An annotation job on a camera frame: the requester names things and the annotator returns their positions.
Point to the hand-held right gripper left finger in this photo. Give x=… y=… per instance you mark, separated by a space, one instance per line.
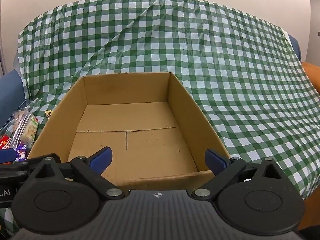
x=102 y=158

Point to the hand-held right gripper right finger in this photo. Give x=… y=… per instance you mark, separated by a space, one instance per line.
x=215 y=161

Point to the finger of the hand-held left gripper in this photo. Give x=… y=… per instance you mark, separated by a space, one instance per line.
x=7 y=156

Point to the clear zip bag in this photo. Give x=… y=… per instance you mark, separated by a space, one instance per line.
x=10 y=127

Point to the brown cardboard box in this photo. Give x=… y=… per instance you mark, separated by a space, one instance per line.
x=125 y=120

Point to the yellow snack packet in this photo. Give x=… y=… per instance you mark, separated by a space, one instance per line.
x=49 y=114

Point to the red cartoon snack packet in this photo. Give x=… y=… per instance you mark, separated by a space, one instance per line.
x=6 y=142

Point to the purple snack packet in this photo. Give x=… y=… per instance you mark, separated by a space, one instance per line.
x=22 y=152

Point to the green label cracker packet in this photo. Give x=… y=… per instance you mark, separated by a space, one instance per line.
x=30 y=130

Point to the silver-edged cracker packet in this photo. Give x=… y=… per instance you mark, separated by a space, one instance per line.
x=18 y=121

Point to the green checkered tablecloth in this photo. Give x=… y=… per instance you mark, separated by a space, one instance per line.
x=200 y=55

